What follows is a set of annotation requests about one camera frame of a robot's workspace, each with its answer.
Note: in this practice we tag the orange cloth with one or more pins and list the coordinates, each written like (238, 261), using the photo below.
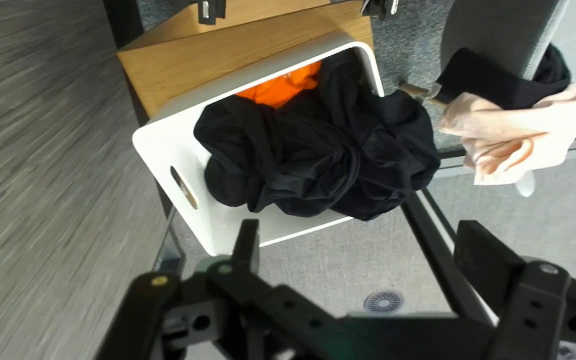
(280, 86)

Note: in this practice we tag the black clamp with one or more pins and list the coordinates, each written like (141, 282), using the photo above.
(210, 8)

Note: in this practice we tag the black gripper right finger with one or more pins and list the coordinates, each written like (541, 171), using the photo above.
(548, 313)

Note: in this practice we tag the pale pink cloth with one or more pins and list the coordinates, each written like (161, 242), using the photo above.
(515, 141)

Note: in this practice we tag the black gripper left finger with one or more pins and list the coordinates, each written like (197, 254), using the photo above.
(168, 313)

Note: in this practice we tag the round floor outlet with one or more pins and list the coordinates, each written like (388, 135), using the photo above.
(382, 303)

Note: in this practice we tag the large black cloth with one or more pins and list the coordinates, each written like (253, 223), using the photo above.
(315, 152)

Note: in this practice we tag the small black cloth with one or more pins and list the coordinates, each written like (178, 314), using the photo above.
(495, 83)

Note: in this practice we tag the white plastic box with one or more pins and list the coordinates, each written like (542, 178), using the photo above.
(168, 152)

